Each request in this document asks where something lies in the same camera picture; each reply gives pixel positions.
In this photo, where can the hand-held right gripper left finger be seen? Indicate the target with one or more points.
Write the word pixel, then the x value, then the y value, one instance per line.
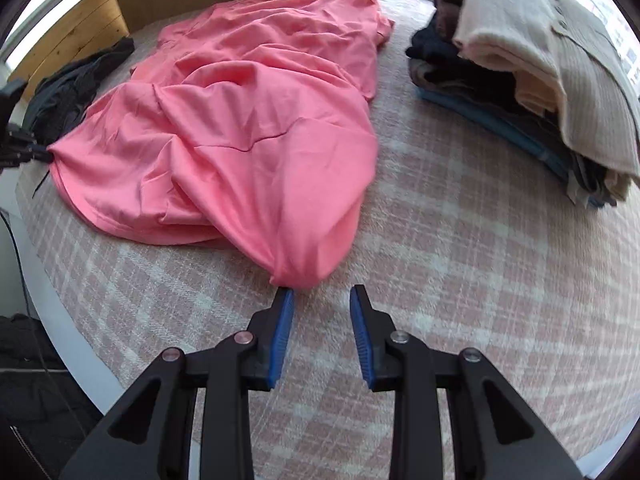
pixel 281 335

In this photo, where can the pine plank panel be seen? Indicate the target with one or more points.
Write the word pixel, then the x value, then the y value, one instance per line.
pixel 85 25

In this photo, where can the pink t-shirt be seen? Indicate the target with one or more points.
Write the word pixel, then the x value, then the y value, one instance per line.
pixel 225 135

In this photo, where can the stack of folded clothes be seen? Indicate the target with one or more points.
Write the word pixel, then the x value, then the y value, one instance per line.
pixel 525 35

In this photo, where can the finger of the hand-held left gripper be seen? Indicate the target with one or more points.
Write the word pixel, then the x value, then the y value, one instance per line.
pixel 30 154
pixel 22 137

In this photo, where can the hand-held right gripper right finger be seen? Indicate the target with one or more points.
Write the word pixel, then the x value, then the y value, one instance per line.
pixel 362 335

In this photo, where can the person's black jacket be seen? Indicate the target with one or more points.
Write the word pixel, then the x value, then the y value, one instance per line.
pixel 35 385

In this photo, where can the pink plaid blanket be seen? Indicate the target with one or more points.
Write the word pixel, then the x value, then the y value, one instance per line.
pixel 475 260

